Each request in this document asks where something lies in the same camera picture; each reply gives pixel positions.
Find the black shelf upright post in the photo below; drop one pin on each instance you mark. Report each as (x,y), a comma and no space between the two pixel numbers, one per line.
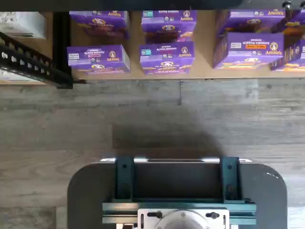
(61,47)

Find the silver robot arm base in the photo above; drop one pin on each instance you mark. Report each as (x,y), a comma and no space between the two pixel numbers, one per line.
(182,220)

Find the purple Annie's hidden veggies box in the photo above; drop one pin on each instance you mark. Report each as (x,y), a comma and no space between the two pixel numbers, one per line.
(250,50)

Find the dark metal shelf edge beam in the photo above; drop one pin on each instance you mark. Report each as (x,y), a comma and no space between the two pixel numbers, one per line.
(152,4)

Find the black perforated shelf rail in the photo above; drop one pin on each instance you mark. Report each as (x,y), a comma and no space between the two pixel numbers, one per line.
(23,62)

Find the purple Annie's snack box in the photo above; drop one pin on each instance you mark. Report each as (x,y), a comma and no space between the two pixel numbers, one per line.
(98,57)
(100,23)
(166,56)
(291,56)
(247,21)
(168,26)
(294,26)

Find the white light strip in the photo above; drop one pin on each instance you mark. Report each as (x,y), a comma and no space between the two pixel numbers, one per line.
(176,159)

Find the silver shelf bolt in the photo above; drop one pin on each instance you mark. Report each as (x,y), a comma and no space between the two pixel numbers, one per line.
(287,4)

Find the grey mobile robot base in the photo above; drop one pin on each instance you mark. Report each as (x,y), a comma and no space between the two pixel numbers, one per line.
(88,195)

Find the white packages stack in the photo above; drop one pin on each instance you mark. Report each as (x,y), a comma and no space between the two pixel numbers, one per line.
(21,23)

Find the teal aluminium mounting frame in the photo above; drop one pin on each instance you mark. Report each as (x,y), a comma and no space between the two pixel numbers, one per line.
(178,207)

